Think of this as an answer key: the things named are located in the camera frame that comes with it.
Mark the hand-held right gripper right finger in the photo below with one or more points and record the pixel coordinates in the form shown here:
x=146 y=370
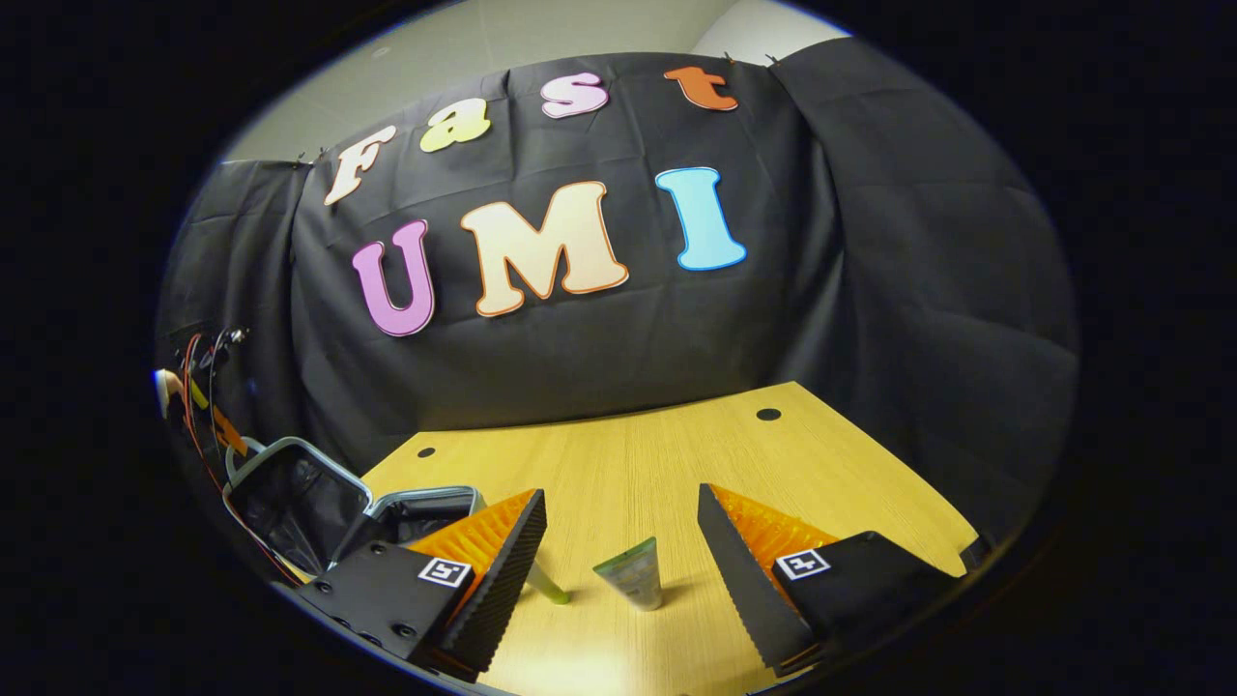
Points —
x=749 y=590

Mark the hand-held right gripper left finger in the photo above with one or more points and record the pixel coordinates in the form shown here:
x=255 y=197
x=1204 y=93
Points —
x=507 y=580

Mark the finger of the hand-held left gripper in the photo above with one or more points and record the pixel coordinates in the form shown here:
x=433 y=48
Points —
x=229 y=432

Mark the slim translucent tube green cap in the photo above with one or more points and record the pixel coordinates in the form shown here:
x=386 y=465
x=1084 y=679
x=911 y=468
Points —
x=549 y=586

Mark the light blue suitcase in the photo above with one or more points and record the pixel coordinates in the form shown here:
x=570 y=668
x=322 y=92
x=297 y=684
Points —
x=290 y=503

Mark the white green cream tube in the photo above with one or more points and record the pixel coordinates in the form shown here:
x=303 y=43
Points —
x=633 y=575

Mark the black backdrop cloth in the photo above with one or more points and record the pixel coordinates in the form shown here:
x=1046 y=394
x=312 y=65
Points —
x=676 y=338

